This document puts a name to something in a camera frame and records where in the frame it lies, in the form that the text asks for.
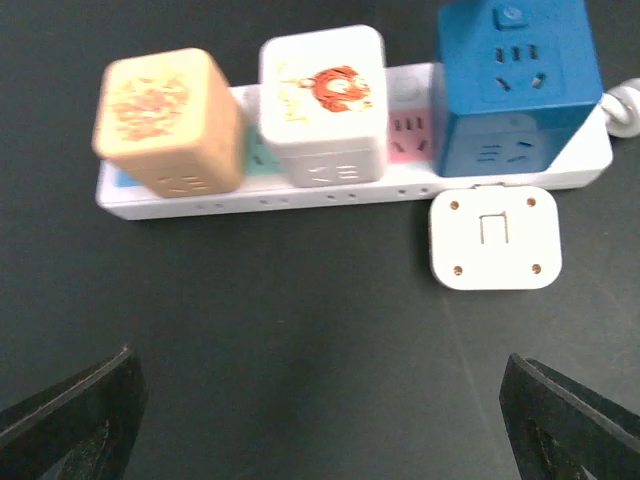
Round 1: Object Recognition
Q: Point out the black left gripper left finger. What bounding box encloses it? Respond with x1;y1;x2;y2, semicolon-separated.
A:
1;347;148;479

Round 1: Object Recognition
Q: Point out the white coiled power cord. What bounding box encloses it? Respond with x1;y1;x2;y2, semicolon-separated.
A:
598;77;640;140

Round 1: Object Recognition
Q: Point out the white plug adapter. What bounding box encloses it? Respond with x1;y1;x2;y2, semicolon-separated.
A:
428;186;562;291

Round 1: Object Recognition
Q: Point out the white tiger cube socket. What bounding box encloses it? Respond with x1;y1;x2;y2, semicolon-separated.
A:
258;25;389;188

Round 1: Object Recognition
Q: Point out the blue cube socket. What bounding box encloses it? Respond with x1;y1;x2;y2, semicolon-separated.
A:
431;1;603;177

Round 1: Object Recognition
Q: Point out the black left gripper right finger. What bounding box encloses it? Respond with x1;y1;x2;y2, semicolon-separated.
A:
499;354;639;479

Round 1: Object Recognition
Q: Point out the beige dragon cube socket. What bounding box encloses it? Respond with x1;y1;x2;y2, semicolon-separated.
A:
92;48;245;198

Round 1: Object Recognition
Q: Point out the white power strip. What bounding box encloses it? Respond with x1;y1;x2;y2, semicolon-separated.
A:
94;62;615;222

